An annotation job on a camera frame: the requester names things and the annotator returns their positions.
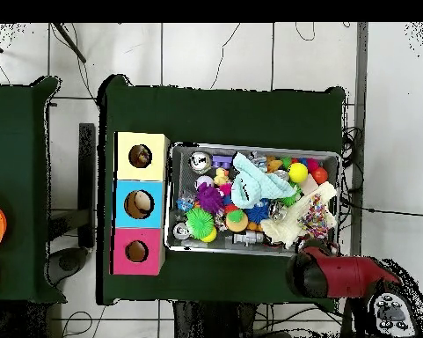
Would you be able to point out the large colourful patterned cloth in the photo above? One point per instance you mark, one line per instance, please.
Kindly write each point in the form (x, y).
(315, 218)

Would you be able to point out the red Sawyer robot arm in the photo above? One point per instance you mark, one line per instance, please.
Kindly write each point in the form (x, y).
(348, 278)

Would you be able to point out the silver mesh bin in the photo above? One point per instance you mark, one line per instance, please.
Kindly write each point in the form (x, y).
(184, 179)

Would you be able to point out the wooden three-hole box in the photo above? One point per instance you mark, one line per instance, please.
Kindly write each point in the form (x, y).
(158, 141)

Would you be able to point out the white baseball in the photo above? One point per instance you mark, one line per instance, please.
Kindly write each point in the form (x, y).
(204, 181)

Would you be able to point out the purple spiky toy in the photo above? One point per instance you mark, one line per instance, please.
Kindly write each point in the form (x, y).
(209, 199)

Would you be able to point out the yellow plush duck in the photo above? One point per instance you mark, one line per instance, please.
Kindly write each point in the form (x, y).
(221, 176)

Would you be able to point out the silver drink can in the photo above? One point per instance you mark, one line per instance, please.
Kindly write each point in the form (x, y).
(200, 162)
(281, 175)

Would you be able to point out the green spiky ball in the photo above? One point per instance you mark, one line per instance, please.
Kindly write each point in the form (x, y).
(200, 221)

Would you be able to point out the mint knitted cloth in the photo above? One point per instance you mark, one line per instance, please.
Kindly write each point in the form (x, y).
(253, 186)

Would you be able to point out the dark green table cloth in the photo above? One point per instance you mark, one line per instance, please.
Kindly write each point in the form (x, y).
(232, 116)

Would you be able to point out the cream knitted cloth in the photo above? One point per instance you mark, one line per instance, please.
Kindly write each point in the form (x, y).
(285, 229)

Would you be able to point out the yellow ball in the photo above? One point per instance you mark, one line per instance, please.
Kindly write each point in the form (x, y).
(298, 172)

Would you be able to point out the black panel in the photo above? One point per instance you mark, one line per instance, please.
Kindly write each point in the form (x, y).
(87, 158)

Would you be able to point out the grey stand base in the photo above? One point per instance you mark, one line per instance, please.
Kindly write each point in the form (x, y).
(68, 262)

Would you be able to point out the dark green side-table cloth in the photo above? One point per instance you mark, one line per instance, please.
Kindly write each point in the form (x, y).
(14, 158)

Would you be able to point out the long black rod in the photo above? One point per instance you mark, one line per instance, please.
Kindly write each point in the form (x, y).
(70, 43)

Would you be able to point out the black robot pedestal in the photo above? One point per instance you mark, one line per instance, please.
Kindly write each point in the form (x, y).
(211, 322)

